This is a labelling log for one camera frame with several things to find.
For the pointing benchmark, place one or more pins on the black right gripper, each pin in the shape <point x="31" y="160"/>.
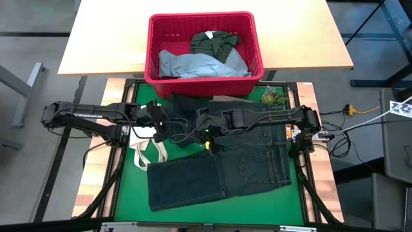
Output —
<point x="209" y="124"/>

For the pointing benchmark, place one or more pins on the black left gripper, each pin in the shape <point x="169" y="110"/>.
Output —
<point x="154" y="114"/>

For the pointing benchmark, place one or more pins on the dark blue jeans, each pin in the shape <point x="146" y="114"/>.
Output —
<point x="183" y="183"/>

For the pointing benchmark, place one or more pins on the khaki shorts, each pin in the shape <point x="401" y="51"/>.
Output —
<point x="225" y="98"/>

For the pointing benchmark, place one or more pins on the light blue garment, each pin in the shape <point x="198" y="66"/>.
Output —
<point x="193" y="66"/>

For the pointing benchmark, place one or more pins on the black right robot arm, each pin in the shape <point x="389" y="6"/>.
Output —
<point x="273" y="116"/>

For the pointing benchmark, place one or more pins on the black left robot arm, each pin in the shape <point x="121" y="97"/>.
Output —
<point x="83" y="114"/>

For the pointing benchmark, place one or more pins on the red plastic laundry bin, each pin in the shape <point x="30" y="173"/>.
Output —
<point x="199" y="88"/>

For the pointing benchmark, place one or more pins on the yellow tag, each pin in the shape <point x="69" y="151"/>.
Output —
<point x="207" y="145"/>

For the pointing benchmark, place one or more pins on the white tote bag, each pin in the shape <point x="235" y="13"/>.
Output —
<point x="141" y="154"/>

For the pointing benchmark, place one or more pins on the green table mat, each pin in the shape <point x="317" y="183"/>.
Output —
<point x="257" y="206"/>

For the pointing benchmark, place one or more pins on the artificial succulent plant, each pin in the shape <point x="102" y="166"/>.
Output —
<point x="272" y="98"/>

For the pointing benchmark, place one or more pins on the pale paper label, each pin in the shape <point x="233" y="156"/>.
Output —
<point x="133" y="58"/>

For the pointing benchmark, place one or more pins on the dark green garment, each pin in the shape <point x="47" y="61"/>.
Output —
<point x="215" y="45"/>

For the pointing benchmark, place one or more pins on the light wooden table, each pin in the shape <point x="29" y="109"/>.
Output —
<point x="289" y="38"/>

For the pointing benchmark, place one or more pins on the grey metal table leg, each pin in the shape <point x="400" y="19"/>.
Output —
<point x="22" y="87"/>

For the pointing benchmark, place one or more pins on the black metal table base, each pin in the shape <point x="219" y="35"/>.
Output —
<point x="380" y="83"/>

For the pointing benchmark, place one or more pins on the grey cabinet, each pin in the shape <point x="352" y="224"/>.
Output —
<point x="396" y="145"/>

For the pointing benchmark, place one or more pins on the white printed tag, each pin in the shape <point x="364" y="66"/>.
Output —
<point x="400" y="109"/>

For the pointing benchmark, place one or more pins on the black aluminium frame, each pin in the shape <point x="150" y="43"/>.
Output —
<point x="128" y="84"/>

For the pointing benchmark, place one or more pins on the silver bracket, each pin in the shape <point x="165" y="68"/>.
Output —
<point x="299" y="228"/>
<point x="119" y="225"/>

